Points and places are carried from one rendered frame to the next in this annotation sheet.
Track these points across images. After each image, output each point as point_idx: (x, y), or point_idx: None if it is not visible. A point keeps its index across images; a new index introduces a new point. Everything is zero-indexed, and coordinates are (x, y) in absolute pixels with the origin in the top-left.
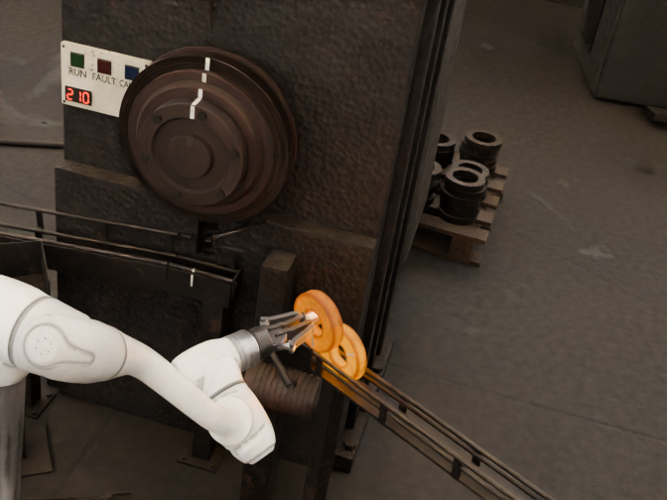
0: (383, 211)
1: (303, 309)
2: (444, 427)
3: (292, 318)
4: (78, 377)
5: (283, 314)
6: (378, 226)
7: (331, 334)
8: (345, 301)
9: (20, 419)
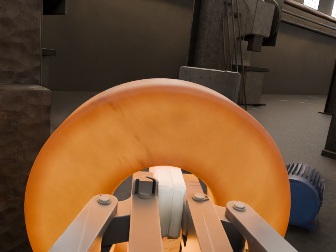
0: (40, 33)
1: (91, 187)
2: None
3: (137, 236)
4: None
5: (66, 249)
6: (38, 61)
7: (277, 209)
8: (18, 207)
9: None
